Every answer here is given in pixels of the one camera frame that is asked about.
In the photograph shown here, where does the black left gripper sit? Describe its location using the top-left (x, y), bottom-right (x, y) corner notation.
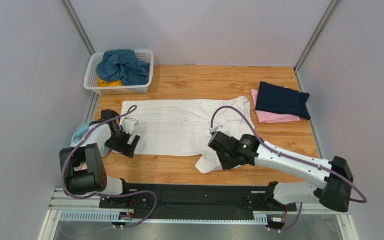
top-left (105, 126), bottom-right (140, 158)

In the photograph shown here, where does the white t-shirt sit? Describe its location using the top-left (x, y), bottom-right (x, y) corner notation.
top-left (121, 96), bottom-right (253, 174)

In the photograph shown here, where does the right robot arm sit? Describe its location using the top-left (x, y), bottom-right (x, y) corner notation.
top-left (208, 131), bottom-right (354, 213)

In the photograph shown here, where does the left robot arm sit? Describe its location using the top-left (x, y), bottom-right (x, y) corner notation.
top-left (59, 105), bottom-right (140, 200)

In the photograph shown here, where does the folded pink t-shirt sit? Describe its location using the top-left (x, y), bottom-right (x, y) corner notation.
top-left (250, 89), bottom-right (301, 124)

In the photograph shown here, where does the yellow t-shirt in basket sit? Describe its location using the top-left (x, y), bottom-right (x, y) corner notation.
top-left (97, 77), bottom-right (123, 88)

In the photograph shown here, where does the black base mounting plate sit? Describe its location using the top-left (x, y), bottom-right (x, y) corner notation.
top-left (99, 183), bottom-right (298, 221)

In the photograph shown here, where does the white plastic laundry basket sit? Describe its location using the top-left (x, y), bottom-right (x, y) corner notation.
top-left (83, 50), bottom-right (155, 96)

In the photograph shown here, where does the folded navy t-shirt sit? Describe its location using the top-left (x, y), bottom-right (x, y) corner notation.
top-left (254, 81), bottom-right (311, 120)

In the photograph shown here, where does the crumpled blue t-shirt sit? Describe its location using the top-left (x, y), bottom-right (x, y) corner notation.
top-left (96, 49), bottom-right (150, 86)

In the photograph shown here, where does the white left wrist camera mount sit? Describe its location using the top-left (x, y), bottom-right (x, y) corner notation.
top-left (120, 118), bottom-right (139, 135)

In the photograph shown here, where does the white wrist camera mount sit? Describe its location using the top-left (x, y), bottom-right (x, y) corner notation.
top-left (209, 125), bottom-right (224, 135)
top-left (120, 118), bottom-right (139, 135)

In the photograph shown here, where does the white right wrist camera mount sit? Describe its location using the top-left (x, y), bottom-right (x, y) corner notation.
top-left (209, 125), bottom-right (224, 135)

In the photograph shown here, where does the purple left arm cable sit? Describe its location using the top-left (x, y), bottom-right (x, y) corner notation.
top-left (60, 105), bottom-right (158, 231)

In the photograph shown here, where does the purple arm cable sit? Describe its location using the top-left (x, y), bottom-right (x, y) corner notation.
top-left (210, 105), bottom-right (369, 233)
top-left (60, 105), bottom-right (158, 231)

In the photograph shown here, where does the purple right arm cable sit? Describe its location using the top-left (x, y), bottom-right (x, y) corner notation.
top-left (210, 105), bottom-right (369, 233)

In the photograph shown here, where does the left corner aluminium post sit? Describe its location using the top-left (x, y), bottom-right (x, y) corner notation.
top-left (60, 0), bottom-right (96, 57)

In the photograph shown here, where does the corner aluminium post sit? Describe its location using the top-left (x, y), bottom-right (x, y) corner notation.
top-left (294, 0), bottom-right (342, 74)
top-left (60, 0), bottom-right (96, 57)

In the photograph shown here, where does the right corner aluminium post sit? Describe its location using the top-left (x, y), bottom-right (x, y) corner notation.
top-left (294, 0), bottom-right (342, 74)

